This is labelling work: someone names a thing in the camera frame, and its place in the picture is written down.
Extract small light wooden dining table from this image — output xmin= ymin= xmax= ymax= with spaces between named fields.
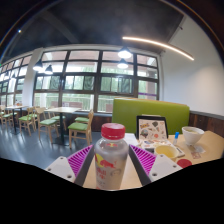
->
xmin=5 ymin=104 xmax=29 ymax=134

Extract sticker-covered black tablet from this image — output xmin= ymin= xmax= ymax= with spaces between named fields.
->
xmin=135 ymin=115 xmax=170 ymax=141

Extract flat round red coaster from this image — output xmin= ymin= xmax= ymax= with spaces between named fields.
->
xmin=176 ymin=158 xmax=193 ymax=169

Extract large light wooden dining table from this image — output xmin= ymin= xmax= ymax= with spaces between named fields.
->
xmin=43 ymin=106 xmax=82 ymax=146

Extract white ceramic bowl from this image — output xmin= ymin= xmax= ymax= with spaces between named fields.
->
xmin=181 ymin=125 xmax=205 ymax=147

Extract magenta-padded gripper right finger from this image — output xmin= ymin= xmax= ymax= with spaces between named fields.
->
xmin=128 ymin=144 xmax=184 ymax=187

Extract small blue-capped white bottle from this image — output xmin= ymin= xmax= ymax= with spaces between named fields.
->
xmin=172 ymin=131 xmax=180 ymax=146

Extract curved linear ceiling light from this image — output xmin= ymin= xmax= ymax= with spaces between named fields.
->
xmin=121 ymin=35 xmax=195 ymax=62

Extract wooden chairs with green seats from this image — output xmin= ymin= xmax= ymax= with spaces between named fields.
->
xmin=0 ymin=105 xmax=95 ymax=148

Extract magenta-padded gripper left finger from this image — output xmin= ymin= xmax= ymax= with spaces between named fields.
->
xmin=44 ymin=144 xmax=95 ymax=187

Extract red-capped clear drink bottle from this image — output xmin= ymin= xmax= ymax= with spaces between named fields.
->
xmin=93 ymin=122 xmax=130 ymax=191

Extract green upholstered booth bench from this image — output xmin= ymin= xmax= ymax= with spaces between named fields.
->
xmin=111 ymin=97 xmax=191 ymax=136

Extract white paper napkin packet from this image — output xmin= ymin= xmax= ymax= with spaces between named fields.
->
xmin=189 ymin=144 xmax=208 ymax=160

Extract dark pendant ceiling lamps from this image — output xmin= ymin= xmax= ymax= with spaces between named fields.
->
xmin=32 ymin=46 xmax=133 ymax=75

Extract dark-framed window wall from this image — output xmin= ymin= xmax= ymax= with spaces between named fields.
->
xmin=0 ymin=49 xmax=160 ymax=114

